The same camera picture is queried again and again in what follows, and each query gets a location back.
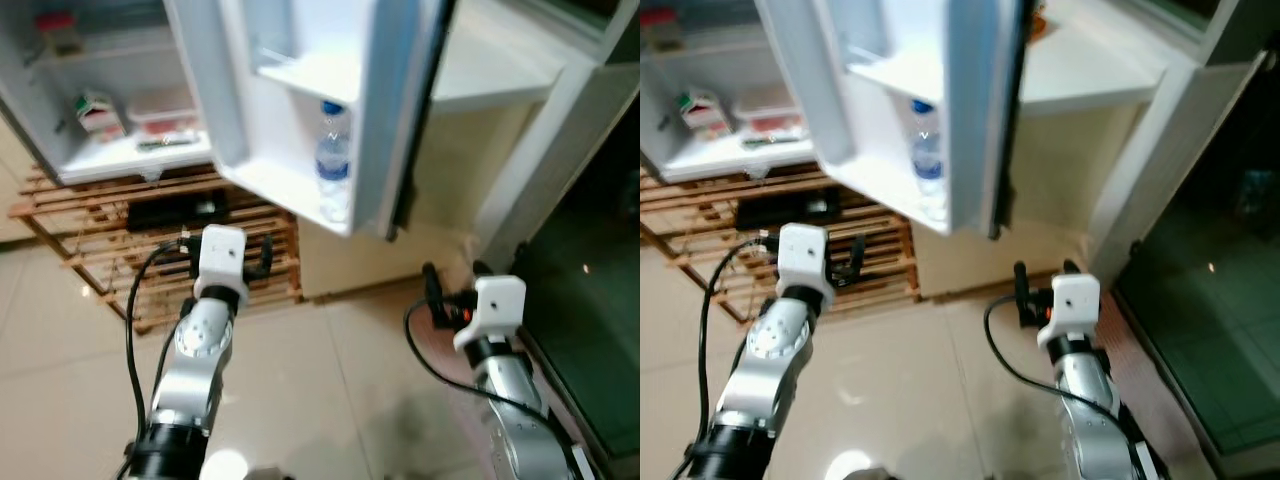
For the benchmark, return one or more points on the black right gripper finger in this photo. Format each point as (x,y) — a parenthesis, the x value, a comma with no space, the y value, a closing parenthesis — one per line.
(481,269)
(1071,267)
(1022,285)
(432,285)

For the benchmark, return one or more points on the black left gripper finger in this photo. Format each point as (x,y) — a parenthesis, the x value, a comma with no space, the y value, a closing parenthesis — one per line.
(856,256)
(265,255)

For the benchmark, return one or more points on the clear plastic food container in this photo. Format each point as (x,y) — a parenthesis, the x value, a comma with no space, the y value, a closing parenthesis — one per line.
(165,110)
(770,110)

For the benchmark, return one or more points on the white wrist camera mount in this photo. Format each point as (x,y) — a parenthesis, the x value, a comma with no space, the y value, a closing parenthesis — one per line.
(495,305)
(805,255)
(222,255)
(1072,305)

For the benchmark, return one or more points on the white green red carton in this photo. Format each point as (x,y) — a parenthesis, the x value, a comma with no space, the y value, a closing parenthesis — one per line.
(702,118)
(100,118)

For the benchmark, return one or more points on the clear blue capped water bottle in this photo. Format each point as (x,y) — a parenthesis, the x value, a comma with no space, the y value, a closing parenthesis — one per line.
(927,170)
(333,170)

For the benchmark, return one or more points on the white cream block cabinet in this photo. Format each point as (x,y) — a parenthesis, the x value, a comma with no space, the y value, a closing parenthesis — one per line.
(460,170)
(1050,170)

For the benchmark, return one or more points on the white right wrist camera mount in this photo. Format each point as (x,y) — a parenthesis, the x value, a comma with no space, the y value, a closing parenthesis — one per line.
(1072,305)
(495,305)

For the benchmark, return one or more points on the flat black box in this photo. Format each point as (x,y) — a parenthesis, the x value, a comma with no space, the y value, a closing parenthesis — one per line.
(775,210)
(170,212)

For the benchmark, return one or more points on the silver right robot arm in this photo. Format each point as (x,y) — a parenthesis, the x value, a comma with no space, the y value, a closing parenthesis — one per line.
(1090,400)
(520,400)

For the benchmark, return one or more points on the red lidded jar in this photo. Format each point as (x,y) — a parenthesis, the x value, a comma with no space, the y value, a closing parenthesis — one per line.
(62,35)
(662,30)

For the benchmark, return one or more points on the white lined fridge door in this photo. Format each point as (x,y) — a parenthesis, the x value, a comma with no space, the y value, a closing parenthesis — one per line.
(880,140)
(290,140)

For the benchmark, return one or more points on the dark glass door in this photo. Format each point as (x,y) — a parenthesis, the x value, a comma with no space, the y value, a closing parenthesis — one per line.
(1210,330)
(590,330)

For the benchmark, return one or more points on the orange bowl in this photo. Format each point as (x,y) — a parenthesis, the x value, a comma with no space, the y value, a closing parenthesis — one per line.
(1040,20)

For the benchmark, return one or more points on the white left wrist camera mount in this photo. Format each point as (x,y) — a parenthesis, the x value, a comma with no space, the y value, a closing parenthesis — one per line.
(805,255)
(222,255)

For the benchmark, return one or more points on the small dark grey fridge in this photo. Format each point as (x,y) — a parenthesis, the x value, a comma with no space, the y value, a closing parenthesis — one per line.
(110,158)
(720,160)

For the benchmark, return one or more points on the wooden slatted rack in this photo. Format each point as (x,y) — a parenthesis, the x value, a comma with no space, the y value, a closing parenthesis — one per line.
(60,205)
(680,205)

